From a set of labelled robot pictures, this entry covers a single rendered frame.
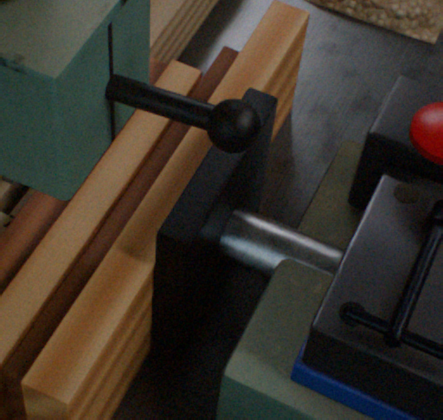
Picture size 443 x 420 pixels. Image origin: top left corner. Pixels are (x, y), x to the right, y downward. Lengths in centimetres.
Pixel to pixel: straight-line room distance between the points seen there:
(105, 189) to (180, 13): 14
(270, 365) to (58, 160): 11
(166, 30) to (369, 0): 14
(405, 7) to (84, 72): 30
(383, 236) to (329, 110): 19
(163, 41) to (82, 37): 20
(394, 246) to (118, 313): 11
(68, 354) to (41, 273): 5
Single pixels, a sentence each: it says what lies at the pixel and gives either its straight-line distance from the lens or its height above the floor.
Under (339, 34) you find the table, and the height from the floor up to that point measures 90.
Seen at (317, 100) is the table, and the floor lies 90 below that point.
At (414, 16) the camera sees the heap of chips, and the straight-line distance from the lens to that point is 61.
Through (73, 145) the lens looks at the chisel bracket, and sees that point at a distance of 36.
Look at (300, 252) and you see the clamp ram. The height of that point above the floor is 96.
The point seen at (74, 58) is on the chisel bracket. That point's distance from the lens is 34.
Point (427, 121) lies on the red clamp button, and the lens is 39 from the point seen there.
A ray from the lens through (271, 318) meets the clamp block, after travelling 40.
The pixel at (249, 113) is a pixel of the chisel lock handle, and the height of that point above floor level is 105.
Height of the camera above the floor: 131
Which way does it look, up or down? 53 degrees down
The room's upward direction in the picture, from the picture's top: 7 degrees clockwise
